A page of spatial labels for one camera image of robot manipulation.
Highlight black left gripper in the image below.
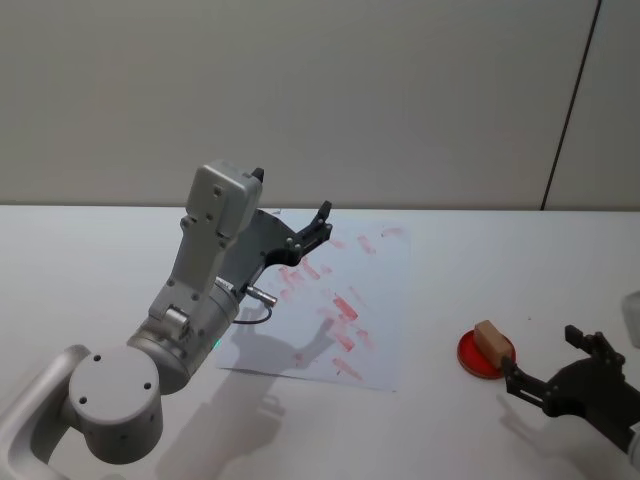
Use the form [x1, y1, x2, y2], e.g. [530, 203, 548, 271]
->
[218, 166, 335, 293]

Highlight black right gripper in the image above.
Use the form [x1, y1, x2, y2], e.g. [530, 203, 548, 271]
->
[500, 324, 640, 456]

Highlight tan wooden stamp block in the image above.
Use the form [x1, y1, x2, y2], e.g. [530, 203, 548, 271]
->
[473, 320, 515, 374]

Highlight round red ink pad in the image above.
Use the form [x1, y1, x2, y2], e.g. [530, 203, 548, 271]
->
[456, 327, 518, 380]

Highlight white paper with red marks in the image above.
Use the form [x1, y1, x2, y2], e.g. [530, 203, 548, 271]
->
[216, 218, 414, 394]

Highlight thin dark cable, silver plug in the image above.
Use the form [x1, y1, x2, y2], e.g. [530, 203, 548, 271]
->
[230, 284, 274, 327]

